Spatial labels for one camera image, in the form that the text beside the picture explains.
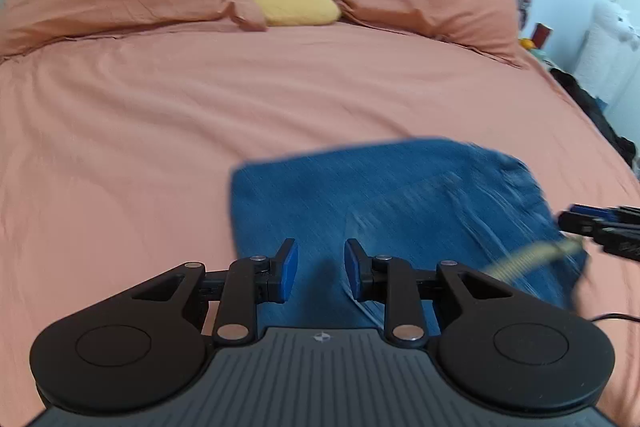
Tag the green small box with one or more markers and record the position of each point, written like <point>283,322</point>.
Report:
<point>540,54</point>

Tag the red cup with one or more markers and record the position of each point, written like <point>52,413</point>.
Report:
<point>542,36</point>

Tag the white alpaca plush toy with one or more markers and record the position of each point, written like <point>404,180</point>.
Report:
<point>605,52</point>

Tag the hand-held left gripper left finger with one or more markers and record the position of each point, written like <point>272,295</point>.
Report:
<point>288,269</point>

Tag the orange fruit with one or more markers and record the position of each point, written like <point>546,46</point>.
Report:
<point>526,43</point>

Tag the black jacket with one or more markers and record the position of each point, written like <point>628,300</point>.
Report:
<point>595,112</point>

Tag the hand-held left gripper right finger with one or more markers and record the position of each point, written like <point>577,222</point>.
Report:
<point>354,269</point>

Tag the bed with orange sheet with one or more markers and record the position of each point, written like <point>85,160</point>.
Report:
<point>200,107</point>

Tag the blue denim pants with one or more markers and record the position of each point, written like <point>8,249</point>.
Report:
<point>400,197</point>

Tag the pink bear plush toy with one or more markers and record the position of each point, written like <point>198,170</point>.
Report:
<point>521,4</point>

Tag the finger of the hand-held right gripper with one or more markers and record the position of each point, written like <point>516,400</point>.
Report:
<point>580,223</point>
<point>615,213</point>

